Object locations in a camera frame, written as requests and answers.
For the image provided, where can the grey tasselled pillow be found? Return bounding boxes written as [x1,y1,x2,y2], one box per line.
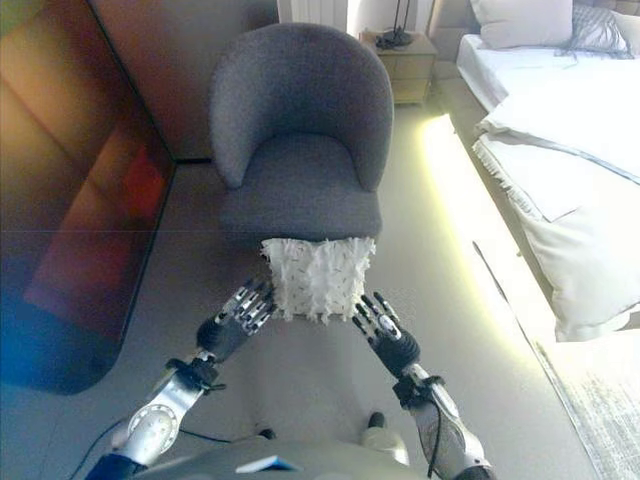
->
[555,4,636,62]

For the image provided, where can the wooden nightstand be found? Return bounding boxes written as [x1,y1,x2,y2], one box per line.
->
[360,32,440,105]

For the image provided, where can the grey robot torso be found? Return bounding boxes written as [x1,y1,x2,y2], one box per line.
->
[134,432,416,480]

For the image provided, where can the black desk lamp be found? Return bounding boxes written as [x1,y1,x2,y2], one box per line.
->
[375,0,414,49]

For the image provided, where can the white fringed cushion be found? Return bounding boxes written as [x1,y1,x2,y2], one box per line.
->
[259,236,377,325]

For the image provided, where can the white folded duvet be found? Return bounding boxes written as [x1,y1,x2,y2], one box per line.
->
[472,89,640,343]

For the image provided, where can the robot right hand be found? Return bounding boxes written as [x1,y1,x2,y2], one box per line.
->
[351,291,422,379]

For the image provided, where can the white bed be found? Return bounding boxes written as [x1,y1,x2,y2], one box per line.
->
[430,0,640,343]

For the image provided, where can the grey upholstered armchair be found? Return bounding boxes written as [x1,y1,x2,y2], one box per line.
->
[209,22,395,240]

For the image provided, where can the white pillow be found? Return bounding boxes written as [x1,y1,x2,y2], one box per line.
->
[469,0,575,50]

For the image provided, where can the brown wooden wardrobe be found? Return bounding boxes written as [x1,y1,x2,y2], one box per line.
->
[0,0,281,396]

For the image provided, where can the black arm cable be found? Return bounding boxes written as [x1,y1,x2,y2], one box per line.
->
[426,394,447,479]

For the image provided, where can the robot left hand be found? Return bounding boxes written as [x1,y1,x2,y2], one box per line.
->
[196,279,277,363]

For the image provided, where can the light patterned rug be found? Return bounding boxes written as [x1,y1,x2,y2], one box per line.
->
[535,329,640,480]

